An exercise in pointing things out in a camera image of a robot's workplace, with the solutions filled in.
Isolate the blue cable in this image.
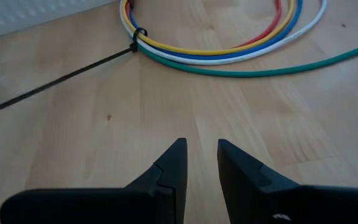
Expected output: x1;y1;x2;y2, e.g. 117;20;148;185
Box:
127;0;304;61

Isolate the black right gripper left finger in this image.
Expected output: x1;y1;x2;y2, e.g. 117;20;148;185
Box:
0;138;188;224

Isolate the black zip tie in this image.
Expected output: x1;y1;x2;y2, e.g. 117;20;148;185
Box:
0;26;149;120

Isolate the white cable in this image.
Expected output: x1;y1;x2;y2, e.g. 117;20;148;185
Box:
119;0;328;66

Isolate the white slotted cable duct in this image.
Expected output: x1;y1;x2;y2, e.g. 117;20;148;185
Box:
0;0;119;42

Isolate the green cable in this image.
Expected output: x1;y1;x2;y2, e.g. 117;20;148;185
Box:
136;37;358;78

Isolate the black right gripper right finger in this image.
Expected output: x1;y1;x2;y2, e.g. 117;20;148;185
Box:
218;139;358;224

